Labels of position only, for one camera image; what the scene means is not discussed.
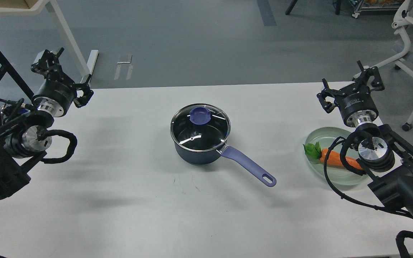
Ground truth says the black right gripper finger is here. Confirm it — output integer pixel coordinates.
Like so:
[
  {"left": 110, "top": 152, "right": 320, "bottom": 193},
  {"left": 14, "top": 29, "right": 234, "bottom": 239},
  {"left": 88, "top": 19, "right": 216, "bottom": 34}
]
[
  {"left": 351, "top": 61, "right": 385, "bottom": 94},
  {"left": 317, "top": 78, "right": 352, "bottom": 114}
]

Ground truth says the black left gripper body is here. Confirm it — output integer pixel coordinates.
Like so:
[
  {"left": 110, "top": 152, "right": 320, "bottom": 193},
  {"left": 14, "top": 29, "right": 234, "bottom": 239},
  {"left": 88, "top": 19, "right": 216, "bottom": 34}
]
[{"left": 32, "top": 80, "right": 77, "bottom": 118}]

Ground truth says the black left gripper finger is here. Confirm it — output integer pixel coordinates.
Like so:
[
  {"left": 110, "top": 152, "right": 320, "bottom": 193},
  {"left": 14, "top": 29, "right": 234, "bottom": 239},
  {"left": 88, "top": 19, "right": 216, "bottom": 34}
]
[
  {"left": 31, "top": 47, "right": 73, "bottom": 86},
  {"left": 71, "top": 74, "right": 94, "bottom": 108}
]

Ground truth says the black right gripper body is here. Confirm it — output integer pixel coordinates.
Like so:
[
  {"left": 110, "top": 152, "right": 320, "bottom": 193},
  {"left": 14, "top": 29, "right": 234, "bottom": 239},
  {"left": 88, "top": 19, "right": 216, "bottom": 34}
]
[{"left": 337, "top": 87, "right": 378, "bottom": 128}]

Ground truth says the blue saucepan with handle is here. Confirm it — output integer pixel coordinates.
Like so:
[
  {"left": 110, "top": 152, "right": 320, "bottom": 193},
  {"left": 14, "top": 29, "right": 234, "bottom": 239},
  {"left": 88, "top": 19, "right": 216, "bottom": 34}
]
[{"left": 173, "top": 141, "right": 277, "bottom": 187}]

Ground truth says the glass lid with blue knob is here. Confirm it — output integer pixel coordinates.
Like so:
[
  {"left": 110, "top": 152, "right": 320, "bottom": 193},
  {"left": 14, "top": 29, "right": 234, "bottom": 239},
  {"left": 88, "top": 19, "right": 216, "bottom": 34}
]
[{"left": 170, "top": 103, "right": 231, "bottom": 152}]

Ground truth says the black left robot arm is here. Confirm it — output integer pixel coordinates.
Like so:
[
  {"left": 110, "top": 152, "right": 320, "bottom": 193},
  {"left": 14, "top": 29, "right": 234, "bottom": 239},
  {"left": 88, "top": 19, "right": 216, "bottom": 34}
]
[{"left": 0, "top": 48, "right": 94, "bottom": 200}]

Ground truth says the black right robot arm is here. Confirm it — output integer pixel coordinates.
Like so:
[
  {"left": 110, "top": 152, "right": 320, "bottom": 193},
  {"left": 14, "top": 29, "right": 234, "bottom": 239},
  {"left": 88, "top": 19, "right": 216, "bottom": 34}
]
[{"left": 317, "top": 61, "right": 413, "bottom": 258}]

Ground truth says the pale green plate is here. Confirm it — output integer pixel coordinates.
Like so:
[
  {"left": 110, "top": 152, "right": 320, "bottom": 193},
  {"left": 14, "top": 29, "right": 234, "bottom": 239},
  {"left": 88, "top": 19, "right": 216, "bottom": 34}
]
[{"left": 304, "top": 127, "right": 367, "bottom": 187}]

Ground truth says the orange toy carrot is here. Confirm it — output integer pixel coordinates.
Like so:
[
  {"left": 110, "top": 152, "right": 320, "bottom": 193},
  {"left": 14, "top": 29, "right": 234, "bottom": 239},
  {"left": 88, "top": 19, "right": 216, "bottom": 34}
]
[{"left": 303, "top": 142, "right": 363, "bottom": 170}]

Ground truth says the wheeled cart base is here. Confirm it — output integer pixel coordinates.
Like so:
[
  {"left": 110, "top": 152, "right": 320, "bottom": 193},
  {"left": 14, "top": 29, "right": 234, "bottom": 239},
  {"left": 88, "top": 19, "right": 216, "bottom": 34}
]
[{"left": 348, "top": 0, "right": 404, "bottom": 19}]

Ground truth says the white desk frame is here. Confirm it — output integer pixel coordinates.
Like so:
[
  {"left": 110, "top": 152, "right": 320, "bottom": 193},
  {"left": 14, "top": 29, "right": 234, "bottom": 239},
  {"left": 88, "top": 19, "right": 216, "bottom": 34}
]
[{"left": 0, "top": 0, "right": 99, "bottom": 83}]

